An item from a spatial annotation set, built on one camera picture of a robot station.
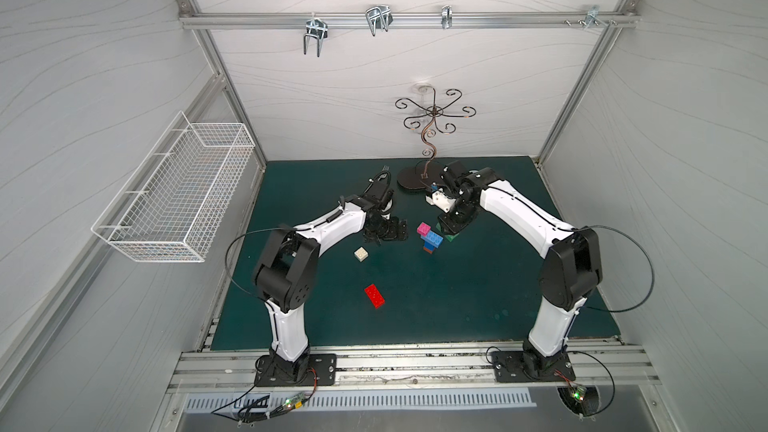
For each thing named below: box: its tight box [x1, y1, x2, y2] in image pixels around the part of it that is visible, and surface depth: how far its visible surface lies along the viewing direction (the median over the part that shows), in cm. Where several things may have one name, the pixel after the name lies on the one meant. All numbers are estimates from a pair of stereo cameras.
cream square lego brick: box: [354, 246, 369, 262], surface depth 95 cm
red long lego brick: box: [364, 284, 386, 309], surface depth 86 cm
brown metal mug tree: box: [395, 87, 477, 190], surface depth 95 cm
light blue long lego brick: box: [420, 230, 444, 248], surface depth 92 cm
